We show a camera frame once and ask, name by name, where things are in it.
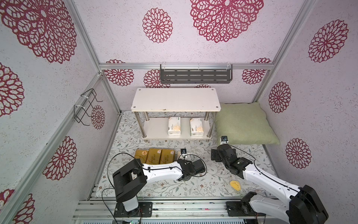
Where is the white two-tier shelf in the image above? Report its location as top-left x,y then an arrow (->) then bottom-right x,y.
131,88 -> 221,141

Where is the green cushion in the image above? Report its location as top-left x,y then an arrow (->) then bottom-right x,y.
215,102 -> 280,145

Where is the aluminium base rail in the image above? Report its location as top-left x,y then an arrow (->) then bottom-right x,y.
72,198 -> 308,222

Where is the black wire wall rack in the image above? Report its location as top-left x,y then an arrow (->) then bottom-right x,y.
73,88 -> 102,126

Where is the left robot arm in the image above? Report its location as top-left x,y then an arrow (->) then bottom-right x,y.
112,159 -> 207,212

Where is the grey slotted wall shelf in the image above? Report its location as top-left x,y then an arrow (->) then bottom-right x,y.
159,64 -> 233,84

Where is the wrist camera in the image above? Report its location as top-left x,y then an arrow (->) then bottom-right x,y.
221,136 -> 228,145
179,148 -> 187,159

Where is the gold tissue pack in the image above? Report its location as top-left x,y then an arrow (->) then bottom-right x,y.
134,149 -> 149,163
146,148 -> 162,165
159,149 -> 175,164

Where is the gold tissue pack middle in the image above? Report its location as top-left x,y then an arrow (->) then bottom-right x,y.
146,148 -> 162,165

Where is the floral patterned floor mat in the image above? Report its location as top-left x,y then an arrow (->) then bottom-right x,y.
92,111 -> 273,198

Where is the gold tissue pack right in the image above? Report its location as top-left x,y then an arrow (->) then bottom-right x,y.
159,149 -> 175,164

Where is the gold tissue pack left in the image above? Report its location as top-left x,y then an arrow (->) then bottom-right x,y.
134,149 -> 149,163

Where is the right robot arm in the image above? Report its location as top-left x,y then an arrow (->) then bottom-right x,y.
211,144 -> 329,224

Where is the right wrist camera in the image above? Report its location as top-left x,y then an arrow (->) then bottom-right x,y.
221,136 -> 228,145

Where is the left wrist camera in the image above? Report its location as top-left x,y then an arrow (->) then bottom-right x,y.
179,148 -> 187,159

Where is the yellow sponge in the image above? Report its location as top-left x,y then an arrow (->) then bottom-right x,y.
229,180 -> 241,191

